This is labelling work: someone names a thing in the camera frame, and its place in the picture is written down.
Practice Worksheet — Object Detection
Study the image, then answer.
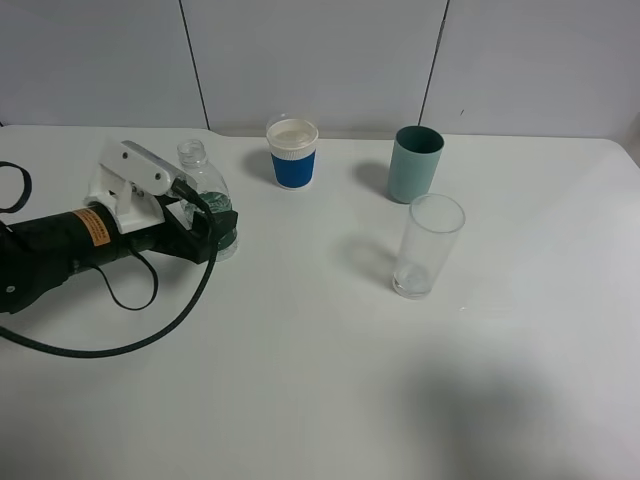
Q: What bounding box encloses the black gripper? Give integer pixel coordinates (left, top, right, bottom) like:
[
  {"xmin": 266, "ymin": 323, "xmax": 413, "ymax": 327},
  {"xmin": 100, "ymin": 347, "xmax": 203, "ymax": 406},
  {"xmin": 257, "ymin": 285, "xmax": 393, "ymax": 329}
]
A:
[{"xmin": 124, "ymin": 207, "xmax": 238, "ymax": 264}]

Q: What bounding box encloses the clear plastic water bottle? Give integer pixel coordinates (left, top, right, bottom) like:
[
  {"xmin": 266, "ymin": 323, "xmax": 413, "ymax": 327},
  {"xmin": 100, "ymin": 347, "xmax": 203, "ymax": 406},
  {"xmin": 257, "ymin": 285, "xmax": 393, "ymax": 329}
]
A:
[{"xmin": 177, "ymin": 139, "xmax": 238, "ymax": 262}]

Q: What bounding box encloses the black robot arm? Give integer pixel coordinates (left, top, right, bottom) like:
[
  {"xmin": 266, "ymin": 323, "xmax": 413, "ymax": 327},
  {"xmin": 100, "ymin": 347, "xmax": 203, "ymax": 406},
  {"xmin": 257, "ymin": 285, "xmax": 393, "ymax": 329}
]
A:
[{"xmin": 1, "ymin": 203, "xmax": 238, "ymax": 314}]

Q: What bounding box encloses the blue sleeved paper cup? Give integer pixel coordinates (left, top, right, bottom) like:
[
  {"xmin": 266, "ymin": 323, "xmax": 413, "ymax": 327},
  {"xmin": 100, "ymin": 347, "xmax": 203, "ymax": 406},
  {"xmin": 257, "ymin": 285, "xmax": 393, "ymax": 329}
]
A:
[{"xmin": 266, "ymin": 114, "xmax": 319, "ymax": 190}]

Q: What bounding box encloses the teal green cup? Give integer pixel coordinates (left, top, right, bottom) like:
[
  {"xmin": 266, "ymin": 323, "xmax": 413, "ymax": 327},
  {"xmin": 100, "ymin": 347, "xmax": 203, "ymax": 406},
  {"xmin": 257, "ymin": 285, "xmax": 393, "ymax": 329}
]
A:
[{"xmin": 387, "ymin": 125, "xmax": 445, "ymax": 204}]

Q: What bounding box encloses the clear tall drinking glass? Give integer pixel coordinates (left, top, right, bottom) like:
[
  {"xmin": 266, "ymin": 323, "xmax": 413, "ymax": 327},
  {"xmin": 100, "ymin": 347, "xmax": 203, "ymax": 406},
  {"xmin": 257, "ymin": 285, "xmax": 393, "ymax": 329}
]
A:
[{"xmin": 392, "ymin": 194, "xmax": 466, "ymax": 299}]

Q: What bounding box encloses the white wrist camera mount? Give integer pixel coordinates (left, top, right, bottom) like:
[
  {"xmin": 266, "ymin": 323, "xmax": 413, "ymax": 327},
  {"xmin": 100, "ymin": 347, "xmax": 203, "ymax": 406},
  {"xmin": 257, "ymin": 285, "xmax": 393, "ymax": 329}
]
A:
[{"xmin": 84, "ymin": 138, "xmax": 193, "ymax": 234}]

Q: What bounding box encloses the black braided cable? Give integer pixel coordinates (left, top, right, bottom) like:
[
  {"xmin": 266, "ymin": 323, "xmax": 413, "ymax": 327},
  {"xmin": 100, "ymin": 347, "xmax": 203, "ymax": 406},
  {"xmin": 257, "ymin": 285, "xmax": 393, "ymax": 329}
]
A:
[{"xmin": 0, "ymin": 160, "xmax": 219, "ymax": 359}]

